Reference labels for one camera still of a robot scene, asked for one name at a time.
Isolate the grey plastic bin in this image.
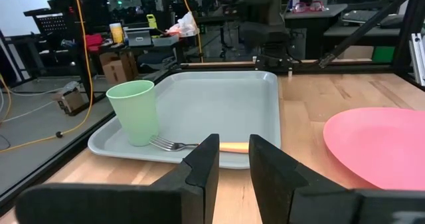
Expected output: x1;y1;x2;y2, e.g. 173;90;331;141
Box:
151;33;181;48

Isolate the white plastic bag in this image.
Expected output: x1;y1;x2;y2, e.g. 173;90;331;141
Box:
165;11;201;39

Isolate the light grey plastic tray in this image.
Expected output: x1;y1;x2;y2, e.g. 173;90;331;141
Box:
87;70;282;170

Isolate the pale green plastic cup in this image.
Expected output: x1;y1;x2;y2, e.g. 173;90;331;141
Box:
105;79;160;148

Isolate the metal fork orange handle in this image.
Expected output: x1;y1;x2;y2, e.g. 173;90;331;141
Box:
149;135;250;154

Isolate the pink round plate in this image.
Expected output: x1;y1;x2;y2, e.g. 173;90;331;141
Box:
322;106;425;191

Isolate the yellow-green handheld device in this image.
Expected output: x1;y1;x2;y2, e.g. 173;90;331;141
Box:
145;13;158;30

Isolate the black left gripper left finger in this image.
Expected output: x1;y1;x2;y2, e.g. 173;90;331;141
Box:
14;133;220;224

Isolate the black keyboard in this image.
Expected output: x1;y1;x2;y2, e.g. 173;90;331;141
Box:
341;9;380;25

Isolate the red cloth bundle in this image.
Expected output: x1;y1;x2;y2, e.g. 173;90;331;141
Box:
84;33;104;53

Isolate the small cardboard box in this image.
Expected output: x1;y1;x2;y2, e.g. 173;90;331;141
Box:
52;80;86;116

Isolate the yellow cylindrical container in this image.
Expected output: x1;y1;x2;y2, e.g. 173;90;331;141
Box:
109;22;125;45

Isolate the large cardboard box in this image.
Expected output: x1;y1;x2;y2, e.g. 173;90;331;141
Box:
98;50;139;86

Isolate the white floor cable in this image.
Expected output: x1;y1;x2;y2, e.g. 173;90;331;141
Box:
0;86;64;124

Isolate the black pegboard shelf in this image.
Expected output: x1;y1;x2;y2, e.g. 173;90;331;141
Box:
23;7;70;36

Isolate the grey metal box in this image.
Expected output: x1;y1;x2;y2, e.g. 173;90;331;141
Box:
126;29;153;48

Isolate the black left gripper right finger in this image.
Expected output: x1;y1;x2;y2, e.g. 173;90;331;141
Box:
248;134;425;224

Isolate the long yellow cable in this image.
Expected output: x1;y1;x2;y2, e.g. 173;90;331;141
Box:
0;0;96;154
178;0;205;64

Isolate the dark grey desk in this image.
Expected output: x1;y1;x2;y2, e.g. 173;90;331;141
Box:
283;3;349;60

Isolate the green box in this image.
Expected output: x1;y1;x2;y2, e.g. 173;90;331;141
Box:
371;45;396;64

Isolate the silver aluminium bracket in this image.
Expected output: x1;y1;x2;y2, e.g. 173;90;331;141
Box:
408;32;425;87

